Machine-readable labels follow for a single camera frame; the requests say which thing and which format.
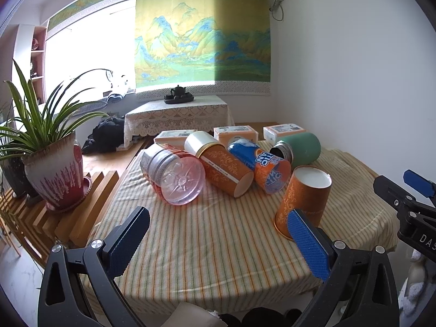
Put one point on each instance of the wooden slatted plant stand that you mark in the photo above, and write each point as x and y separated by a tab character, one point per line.
38	229

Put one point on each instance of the black teapot on tray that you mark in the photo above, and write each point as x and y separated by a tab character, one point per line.
178	95

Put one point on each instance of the clear pink plastic bottle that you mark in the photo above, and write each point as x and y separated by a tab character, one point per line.
176	176

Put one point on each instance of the lace covered side table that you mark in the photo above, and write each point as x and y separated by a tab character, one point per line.
203	113

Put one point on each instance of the potted spider plant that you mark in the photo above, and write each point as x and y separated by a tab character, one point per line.
43	137

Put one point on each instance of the orange white box right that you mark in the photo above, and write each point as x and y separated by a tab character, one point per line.
275	133

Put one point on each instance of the orange white box middle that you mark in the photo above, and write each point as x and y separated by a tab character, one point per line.
228	134

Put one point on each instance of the orange cup with gold rim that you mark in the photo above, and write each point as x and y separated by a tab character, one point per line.
308	190

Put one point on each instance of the white pink wall shelf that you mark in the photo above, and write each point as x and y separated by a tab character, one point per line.
29	53

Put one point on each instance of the black bag on floor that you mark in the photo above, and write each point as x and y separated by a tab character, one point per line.
106	137

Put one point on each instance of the orange paper tube canister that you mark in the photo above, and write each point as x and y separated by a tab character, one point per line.
222	169

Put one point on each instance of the blue orange soda bottle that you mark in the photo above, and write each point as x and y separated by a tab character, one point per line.
271	172

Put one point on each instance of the green landscape roller blind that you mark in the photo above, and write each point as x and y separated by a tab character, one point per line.
209	46

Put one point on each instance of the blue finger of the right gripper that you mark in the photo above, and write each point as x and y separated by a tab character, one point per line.
399	199
420	184

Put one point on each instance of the orange white box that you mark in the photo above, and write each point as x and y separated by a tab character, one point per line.
228	134
275	133

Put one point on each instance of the green thermos flask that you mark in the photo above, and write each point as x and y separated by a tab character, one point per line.
299	149

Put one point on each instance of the white tissue box left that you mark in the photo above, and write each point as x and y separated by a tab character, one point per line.
174	138

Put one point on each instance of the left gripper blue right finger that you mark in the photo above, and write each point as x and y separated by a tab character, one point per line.
314	245

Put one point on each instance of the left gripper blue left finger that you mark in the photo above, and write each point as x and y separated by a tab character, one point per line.
122	242

